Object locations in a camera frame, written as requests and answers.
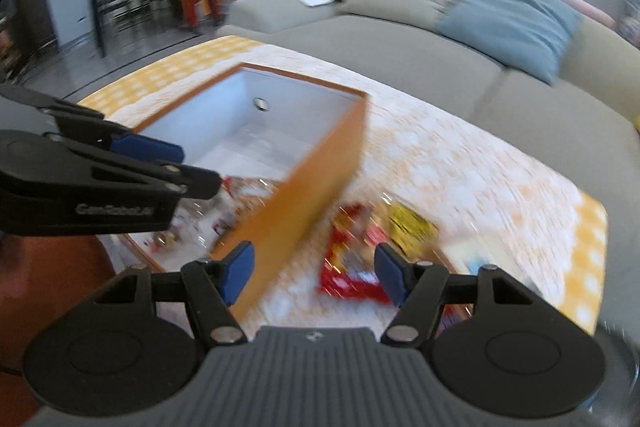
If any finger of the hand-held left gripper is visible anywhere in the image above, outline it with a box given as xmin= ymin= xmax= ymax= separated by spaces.
xmin=60 ymin=146 xmax=222 ymax=200
xmin=0 ymin=84 xmax=185 ymax=164

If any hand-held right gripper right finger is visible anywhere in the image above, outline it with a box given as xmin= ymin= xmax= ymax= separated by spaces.
xmin=374 ymin=242 xmax=536 ymax=348

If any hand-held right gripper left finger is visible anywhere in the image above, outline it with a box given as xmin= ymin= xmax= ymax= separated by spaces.
xmin=95 ymin=241 xmax=256 ymax=346

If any red foil packet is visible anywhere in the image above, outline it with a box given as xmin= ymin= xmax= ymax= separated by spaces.
xmin=317 ymin=237 xmax=397 ymax=305

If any yellow label popcorn packet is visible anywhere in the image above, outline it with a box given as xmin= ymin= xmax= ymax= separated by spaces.
xmin=389 ymin=202 xmax=439 ymax=254

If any orange cardboard box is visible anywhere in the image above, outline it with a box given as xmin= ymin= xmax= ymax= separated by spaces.
xmin=122 ymin=62 xmax=369 ymax=323

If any orange rug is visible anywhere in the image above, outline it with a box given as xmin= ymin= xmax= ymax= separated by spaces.
xmin=0 ymin=232 xmax=151 ymax=408

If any yellow checked tablecloth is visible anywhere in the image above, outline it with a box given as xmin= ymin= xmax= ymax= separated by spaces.
xmin=75 ymin=34 xmax=609 ymax=339

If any grey sofa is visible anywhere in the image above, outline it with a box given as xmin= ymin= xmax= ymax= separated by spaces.
xmin=217 ymin=0 xmax=640 ymax=212

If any blue cushion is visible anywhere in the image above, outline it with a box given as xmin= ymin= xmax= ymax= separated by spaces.
xmin=437 ymin=0 xmax=584 ymax=86

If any pink cushion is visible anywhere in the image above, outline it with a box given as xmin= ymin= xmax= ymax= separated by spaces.
xmin=542 ymin=0 xmax=619 ymax=30

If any printed figure cushion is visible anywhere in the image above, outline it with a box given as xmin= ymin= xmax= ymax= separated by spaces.
xmin=615 ymin=0 xmax=640 ymax=48

